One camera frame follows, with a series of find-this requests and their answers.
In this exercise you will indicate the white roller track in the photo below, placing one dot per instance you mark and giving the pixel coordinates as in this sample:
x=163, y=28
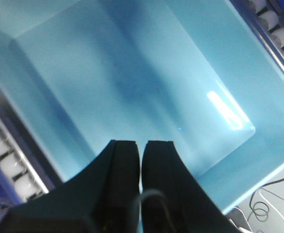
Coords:
x=22, y=177

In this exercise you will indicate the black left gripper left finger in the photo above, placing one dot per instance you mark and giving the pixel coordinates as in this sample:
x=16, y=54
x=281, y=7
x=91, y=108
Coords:
x=102, y=198

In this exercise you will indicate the light blue plastic box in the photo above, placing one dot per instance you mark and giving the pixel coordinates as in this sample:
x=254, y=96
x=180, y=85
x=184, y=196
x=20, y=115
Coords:
x=79, y=73

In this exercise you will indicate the left steel shelf rack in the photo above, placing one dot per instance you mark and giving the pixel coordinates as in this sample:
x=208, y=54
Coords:
x=266, y=20

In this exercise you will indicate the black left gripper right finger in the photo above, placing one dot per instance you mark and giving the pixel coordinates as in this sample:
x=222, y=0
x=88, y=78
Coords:
x=189, y=208

